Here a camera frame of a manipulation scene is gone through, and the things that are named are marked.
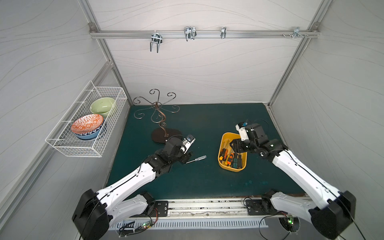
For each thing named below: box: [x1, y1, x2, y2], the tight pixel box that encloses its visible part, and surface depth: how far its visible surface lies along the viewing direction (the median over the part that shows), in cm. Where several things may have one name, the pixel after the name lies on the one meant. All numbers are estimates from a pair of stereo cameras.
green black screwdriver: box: [232, 152, 238, 169], surface depth 88 cm
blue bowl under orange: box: [74, 120, 105, 140], surface depth 59 cm
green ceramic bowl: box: [90, 97, 116, 119], surface depth 74 cm
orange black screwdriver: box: [227, 153, 234, 167], surface depth 88 cm
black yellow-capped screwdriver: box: [237, 154, 242, 169], surface depth 89 cm
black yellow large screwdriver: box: [219, 142, 227, 163], surface depth 90 cm
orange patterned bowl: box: [71, 114, 104, 134], surface depth 64 cm
